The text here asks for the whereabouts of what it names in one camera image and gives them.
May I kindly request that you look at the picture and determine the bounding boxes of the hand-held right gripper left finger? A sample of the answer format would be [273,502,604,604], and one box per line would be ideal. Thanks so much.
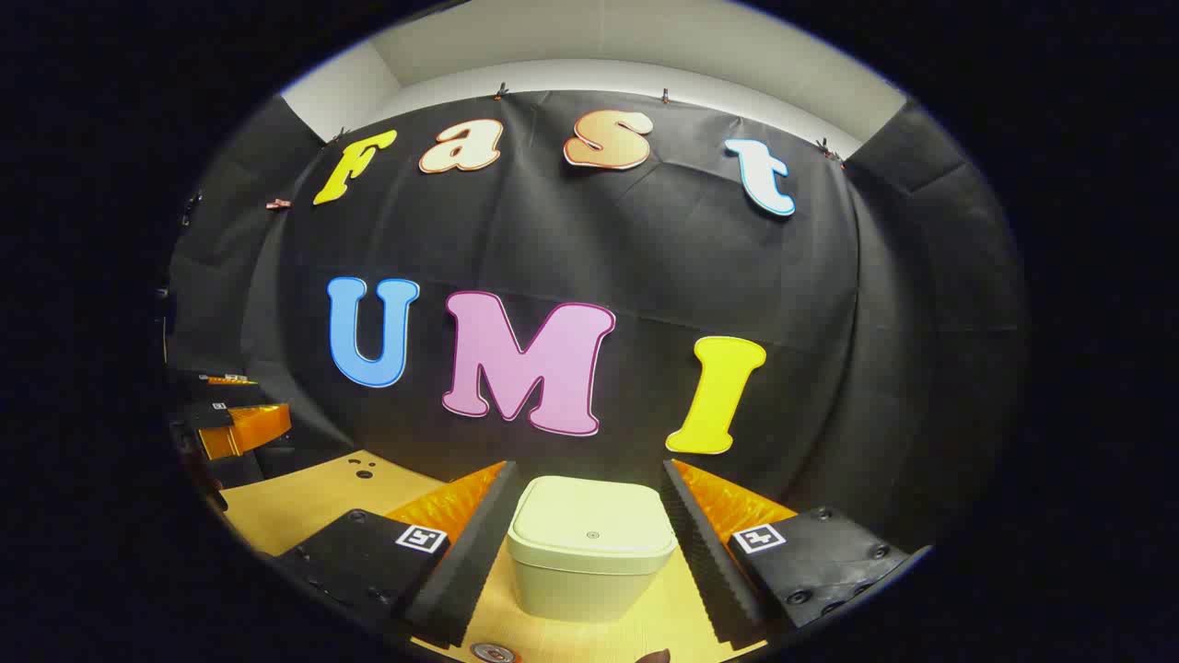
[274,460,519,648]

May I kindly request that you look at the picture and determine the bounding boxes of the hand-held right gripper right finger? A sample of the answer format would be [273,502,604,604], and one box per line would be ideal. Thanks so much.
[661,459,931,646]

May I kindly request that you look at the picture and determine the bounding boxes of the pale green desktop garbage bin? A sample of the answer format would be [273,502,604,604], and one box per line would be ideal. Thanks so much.
[507,475,680,624]

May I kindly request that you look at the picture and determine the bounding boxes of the wooden desktop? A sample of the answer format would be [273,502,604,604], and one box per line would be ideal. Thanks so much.
[221,449,770,663]

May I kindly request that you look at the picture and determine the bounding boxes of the black backdrop cloth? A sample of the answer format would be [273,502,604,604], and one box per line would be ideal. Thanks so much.
[164,89,1028,553]

